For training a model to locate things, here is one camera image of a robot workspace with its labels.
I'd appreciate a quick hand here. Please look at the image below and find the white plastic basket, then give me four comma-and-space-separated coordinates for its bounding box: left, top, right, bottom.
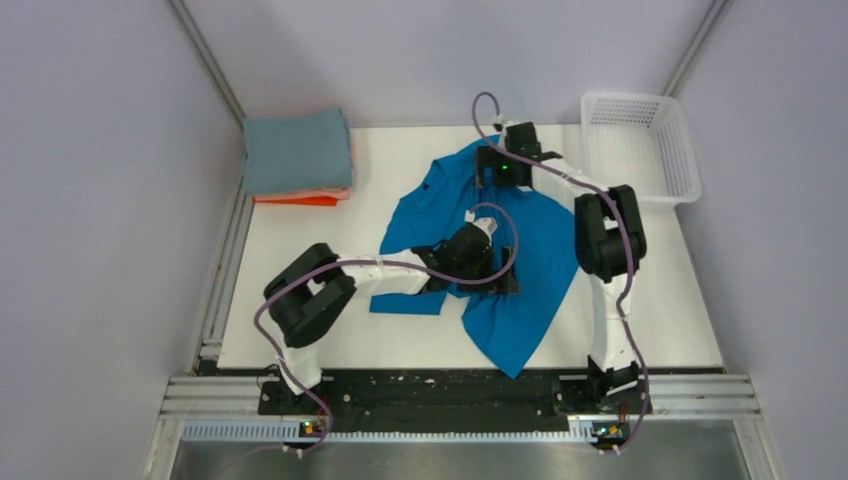
580, 92, 702, 208

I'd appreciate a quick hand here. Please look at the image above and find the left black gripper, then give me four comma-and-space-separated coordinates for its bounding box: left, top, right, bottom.
453, 244, 519, 294

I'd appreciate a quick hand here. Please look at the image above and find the aluminium corner post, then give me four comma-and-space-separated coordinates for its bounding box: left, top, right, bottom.
662, 0, 734, 98
165, 0, 246, 132

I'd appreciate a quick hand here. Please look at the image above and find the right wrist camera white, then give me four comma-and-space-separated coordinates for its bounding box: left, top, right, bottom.
492, 115, 514, 132

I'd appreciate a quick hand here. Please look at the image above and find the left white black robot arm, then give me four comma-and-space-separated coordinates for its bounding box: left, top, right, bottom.
253, 217, 520, 419

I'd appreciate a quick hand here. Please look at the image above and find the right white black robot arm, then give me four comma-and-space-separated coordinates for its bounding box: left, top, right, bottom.
475, 116, 647, 412

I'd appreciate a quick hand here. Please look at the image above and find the bright blue t-shirt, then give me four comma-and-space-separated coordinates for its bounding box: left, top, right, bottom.
369, 140, 578, 378

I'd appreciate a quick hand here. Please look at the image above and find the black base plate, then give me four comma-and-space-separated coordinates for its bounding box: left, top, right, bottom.
258, 369, 642, 434

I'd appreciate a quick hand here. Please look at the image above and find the folded orange t-shirt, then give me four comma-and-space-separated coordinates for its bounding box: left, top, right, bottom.
251, 195, 339, 207

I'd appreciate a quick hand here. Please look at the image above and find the folded grey-blue t-shirt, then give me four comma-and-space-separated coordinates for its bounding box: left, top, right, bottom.
243, 107, 354, 195

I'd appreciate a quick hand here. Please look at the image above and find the folded pink t-shirt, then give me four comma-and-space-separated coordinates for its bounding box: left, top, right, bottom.
312, 187, 353, 201

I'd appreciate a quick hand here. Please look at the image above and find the left aluminium corner post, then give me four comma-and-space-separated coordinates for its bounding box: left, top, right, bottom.
165, 0, 246, 132

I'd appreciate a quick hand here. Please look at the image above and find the right aluminium corner post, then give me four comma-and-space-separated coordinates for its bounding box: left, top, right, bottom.
662, 0, 734, 98

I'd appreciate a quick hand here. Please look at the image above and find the aluminium frame rail front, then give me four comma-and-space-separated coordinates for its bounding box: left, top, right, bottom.
142, 369, 781, 479

